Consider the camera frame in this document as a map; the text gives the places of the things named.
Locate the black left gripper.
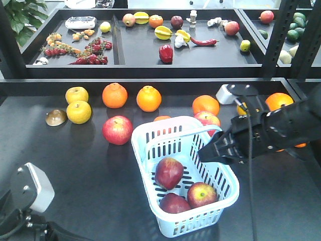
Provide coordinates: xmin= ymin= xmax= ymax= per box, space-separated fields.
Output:
xmin=1 ymin=190 xmax=85 ymax=240

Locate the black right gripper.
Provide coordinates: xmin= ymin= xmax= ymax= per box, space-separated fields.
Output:
xmin=198 ymin=112 xmax=273 ymax=165

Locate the red apple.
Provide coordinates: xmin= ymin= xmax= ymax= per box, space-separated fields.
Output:
xmin=155 ymin=157 xmax=184 ymax=190
xmin=102 ymin=115 xmax=133 ymax=146
xmin=194 ymin=111 xmax=221 ymax=127
xmin=159 ymin=193 xmax=191 ymax=214
xmin=187 ymin=182 xmax=218 ymax=208

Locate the light blue plastic basket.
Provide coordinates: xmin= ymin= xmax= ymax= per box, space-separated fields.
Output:
xmin=131 ymin=116 xmax=239 ymax=238

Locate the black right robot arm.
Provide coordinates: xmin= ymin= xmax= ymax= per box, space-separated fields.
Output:
xmin=198 ymin=85 xmax=320 ymax=165

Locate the orange behind basket right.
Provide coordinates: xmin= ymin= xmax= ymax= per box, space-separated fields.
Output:
xmin=192 ymin=95 xmax=220 ymax=115

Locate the orange behind basket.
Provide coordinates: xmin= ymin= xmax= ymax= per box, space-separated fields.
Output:
xmin=192 ymin=95 xmax=220 ymax=115
xmin=153 ymin=115 xmax=171 ymax=122

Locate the orange behind basket left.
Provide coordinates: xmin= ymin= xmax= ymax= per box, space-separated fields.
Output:
xmin=153 ymin=115 xmax=171 ymax=122

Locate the yellow round citrus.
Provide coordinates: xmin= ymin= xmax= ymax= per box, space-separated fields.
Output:
xmin=237 ymin=102 xmax=247 ymax=116

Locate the orange with navel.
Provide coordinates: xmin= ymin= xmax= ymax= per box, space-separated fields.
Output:
xmin=265 ymin=92 xmax=294 ymax=111

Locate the small orange far right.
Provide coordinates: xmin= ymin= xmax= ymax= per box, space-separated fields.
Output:
xmin=295 ymin=143 xmax=307 ymax=148

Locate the orange back centre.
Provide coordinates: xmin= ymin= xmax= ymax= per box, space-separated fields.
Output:
xmin=136 ymin=85 xmax=162 ymax=112

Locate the red chili pepper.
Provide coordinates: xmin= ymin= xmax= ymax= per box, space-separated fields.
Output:
xmin=190 ymin=37 xmax=218 ymax=46

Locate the red bell pepper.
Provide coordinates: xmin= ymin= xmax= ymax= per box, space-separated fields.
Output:
xmin=158 ymin=45 xmax=174 ymax=64

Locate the brown mushroom half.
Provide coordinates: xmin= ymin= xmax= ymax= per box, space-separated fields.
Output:
xmin=45 ymin=109 xmax=67 ymax=127

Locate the white garlic bulb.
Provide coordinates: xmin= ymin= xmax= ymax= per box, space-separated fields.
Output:
xmin=174 ymin=36 xmax=187 ymax=48

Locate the orange back left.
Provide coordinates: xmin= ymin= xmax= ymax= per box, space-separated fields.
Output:
xmin=102 ymin=82 xmax=128 ymax=109

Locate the yellow pear front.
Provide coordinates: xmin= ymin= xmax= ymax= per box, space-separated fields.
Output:
xmin=66 ymin=100 xmax=92 ymax=125

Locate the yellow pear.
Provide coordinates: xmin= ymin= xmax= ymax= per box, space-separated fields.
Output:
xmin=66 ymin=100 xmax=92 ymax=125
xmin=65 ymin=86 xmax=89 ymax=104

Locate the yellow pear back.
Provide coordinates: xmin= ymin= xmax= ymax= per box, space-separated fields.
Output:
xmin=65 ymin=86 xmax=89 ymax=104

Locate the white electronic device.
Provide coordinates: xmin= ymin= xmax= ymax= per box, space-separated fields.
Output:
xmin=65 ymin=16 xmax=97 ymax=29

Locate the green potted plant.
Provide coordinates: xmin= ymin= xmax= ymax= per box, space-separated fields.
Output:
xmin=1 ymin=0 xmax=48 ymax=47

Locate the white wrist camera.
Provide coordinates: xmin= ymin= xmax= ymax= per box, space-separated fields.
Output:
xmin=10 ymin=162 xmax=55 ymax=213
xmin=216 ymin=84 xmax=237 ymax=104

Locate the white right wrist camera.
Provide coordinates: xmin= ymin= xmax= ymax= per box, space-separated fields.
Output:
xmin=216 ymin=84 xmax=237 ymax=104

